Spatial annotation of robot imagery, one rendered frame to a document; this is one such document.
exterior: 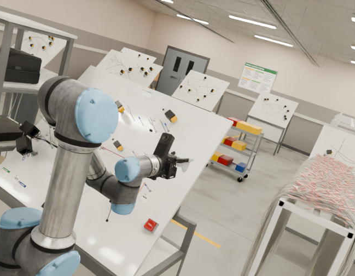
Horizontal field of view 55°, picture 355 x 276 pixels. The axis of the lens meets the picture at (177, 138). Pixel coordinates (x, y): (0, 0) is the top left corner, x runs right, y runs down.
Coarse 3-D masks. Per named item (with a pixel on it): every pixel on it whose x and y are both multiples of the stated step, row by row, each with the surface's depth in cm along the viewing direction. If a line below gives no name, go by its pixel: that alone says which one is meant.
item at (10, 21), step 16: (0, 16) 194; (16, 16) 237; (48, 32) 215; (64, 32) 226; (16, 48) 261; (0, 64) 198; (64, 64) 235; (0, 80) 201; (0, 96) 204; (0, 144) 221
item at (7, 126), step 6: (0, 120) 242; (6, 120) 246; (12, 120) 250; (0, 126) 231; (6, 126) 234; (12, 126) 238; (18, 126) 242; (0, 132) 222; (6, 132) 225; (12, 132) 228; (18, 132) 231; (0, 138) 222; (6, 138) 225; (12, 138) 229; (18, 138) 233
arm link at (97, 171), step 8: (48, 80) 83; (56, 80) 82; (40, 88) 83; (48, 88) 81; (40, 96) 82; (40, 104) 83; (48, 120) 90; (96, 152) 106; (96, 160) 107; (96, 168) 108; (104, 168) 112; (88, 176) 110; (96, 176) 110; (104, 176) 113; (88, 184) 116; (96, 184) 113
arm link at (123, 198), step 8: (112, 176) 113; (104, 184) 111; (112, 184) 110; (120, 184) 107; (104, 192) 111; (112, 192) 109; (120, 192) 107; (128, 192) 107; (136, 192) 109; (112, 200) 110; (120, 200) 108; (128, 200) 108; (112, 208) 110; (120, 208) 108; (128, 208) 109
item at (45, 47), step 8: (32, 32) 737; (24, 40) 713; (32, 40) 721; (40, 40) 716; (48, 40) 711; (56, 40) 694; (64, 40) 701; (24, 48) 710; (32, 48) 705; (40, 48) 700; (48, 48) 696; (56, 48) 691; (40, 56) 685; (48, 56) 681; (40, 72) 672; (48, 72) 698
